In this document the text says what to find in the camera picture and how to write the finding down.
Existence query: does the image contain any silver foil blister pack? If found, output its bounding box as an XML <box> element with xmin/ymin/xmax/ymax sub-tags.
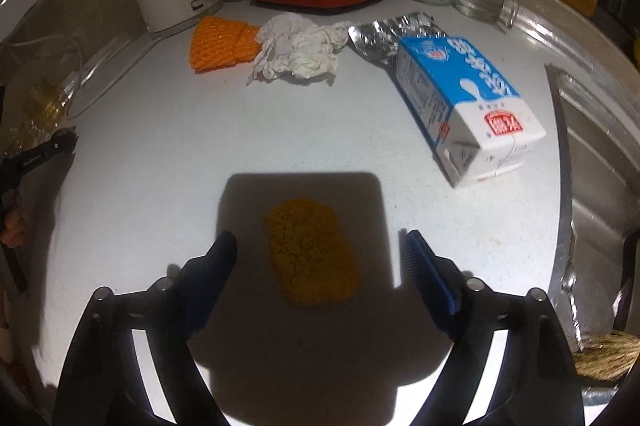
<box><xmin>348</xmin><ymin>12</ymin><xmax>441</xmax><ymax>67</ymax></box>

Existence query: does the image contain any amber glass cup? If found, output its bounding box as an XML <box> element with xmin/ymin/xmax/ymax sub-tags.
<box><xmin>22</xmin><ymin>78</ymin><xmax>69</xmax><ymax>133</ymax></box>

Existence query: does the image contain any blue and white milk carton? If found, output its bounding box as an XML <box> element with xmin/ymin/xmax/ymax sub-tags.
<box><xmin>394</xmin><ymin>32</ymin><xmax>547</xmax><ymax>189</ymax></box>

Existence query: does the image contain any person's left hand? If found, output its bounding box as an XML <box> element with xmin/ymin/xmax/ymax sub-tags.
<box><xmin>0</xmin><ymin>192</ymin><xmax>29</xmax><ymax>249</ymax></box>

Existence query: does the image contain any orange foam fruit net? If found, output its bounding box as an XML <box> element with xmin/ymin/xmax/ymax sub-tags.
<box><xmin>188</xmin><ymin>15</ymin><xmax>262</xmax><ymax>74</ymax></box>

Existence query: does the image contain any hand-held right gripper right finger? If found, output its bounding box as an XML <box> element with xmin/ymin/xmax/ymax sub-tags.
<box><xmin>398</xmin><ymin>229</ymin><xmax>586</xmax><ymax>426</ymax></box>

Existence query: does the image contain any straw pot brush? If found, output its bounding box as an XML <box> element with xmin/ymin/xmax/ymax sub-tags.
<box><xmin>572</xmin><ymin>333</ymin><xmax>640</xmax><ymax>382</ymax></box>

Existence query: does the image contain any stainless steel sink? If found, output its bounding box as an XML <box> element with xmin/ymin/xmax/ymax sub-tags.
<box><xmin>544</xmin><ymin>62</ymin><xmax>640</xmax><ymax>357</ymax></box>

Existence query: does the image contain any crumpled white tissue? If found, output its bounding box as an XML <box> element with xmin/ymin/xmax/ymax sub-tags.
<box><xmin>246</xmin><ymin>12</ymin><xmax>354</xmax><ymax>87</ymax></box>

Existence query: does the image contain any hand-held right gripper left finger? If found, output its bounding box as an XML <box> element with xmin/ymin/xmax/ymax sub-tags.
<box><xmin>52</xmin><ymin>231</ymin><xmax>239</xmax><ymax>426</ymax></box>

